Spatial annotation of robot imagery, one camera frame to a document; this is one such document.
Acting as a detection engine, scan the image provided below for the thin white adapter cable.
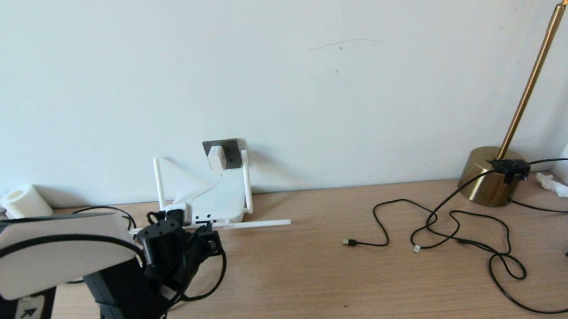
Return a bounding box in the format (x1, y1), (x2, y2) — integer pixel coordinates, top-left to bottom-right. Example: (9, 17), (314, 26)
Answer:
(173, 169), (227, 207)

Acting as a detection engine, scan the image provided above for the white power adapter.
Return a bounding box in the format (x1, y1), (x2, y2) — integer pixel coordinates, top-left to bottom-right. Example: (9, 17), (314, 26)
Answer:
(206, 144), (228, 171)

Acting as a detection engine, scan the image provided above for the white wifi router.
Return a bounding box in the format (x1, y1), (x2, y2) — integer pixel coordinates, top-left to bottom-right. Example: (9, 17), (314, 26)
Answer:
(125, 145), (293, 241)

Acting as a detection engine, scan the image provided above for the white toilet paper roll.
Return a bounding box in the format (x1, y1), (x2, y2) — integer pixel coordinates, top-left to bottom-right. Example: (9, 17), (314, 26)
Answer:
(0, 183), (54, 224)

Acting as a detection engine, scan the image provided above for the brass desk lamp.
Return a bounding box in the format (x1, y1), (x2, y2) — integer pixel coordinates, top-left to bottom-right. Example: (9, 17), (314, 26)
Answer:
(440, 0), (568, 211)

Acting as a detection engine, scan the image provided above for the crumpled white tissue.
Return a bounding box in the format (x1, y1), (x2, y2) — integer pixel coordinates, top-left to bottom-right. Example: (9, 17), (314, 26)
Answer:
(534, 170), (568, 206)

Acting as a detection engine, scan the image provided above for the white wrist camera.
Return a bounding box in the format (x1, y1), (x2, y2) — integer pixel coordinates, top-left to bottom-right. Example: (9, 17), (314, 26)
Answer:
(161, 202), (193, 227)

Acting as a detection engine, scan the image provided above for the grey wall socket plate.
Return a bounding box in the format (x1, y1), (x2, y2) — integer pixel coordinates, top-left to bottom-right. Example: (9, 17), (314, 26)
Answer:
(202, 138), (242, 172)

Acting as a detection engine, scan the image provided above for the black usb cable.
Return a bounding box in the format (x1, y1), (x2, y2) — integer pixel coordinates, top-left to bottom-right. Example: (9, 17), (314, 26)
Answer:
(340, 188), (527, 298)

